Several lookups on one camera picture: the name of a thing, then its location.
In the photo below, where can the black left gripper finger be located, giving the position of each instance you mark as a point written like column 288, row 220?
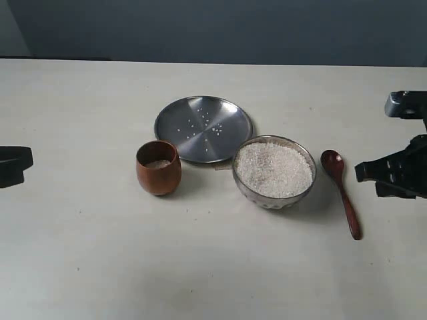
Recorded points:
column 16, row 153
column 12, row 174

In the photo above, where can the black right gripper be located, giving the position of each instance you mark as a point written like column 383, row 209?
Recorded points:
column 406, row 166

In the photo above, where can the dark red wooden spoon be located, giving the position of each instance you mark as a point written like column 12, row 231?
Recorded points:
column 333, row 165

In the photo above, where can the glass bowl of rice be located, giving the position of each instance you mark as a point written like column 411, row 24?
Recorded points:
column 273, row 172

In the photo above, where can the brown wooden cup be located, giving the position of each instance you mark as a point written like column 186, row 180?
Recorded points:
column 158, row 167

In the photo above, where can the round steel plate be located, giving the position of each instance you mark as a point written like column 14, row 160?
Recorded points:
column 204, row 129

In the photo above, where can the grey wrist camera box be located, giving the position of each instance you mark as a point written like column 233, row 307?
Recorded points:
column 406, row 104

